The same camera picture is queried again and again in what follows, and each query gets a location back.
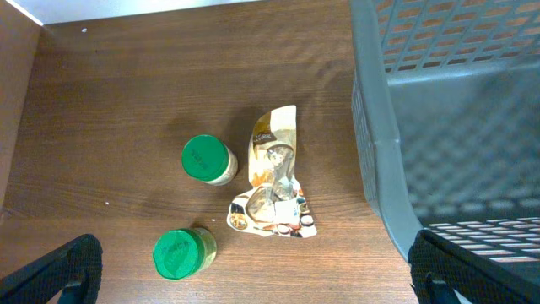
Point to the beige snack pouch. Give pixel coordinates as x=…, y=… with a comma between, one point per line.
x=276, y=205

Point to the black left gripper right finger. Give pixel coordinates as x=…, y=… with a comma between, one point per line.
x=442, y=271

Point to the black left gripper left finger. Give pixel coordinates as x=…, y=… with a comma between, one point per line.
x=72, y=271

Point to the green lid jar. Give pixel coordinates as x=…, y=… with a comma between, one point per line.
x=179, y=254
x=207, y=159

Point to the grey plastic basket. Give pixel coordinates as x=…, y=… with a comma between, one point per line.
x=446, y=118

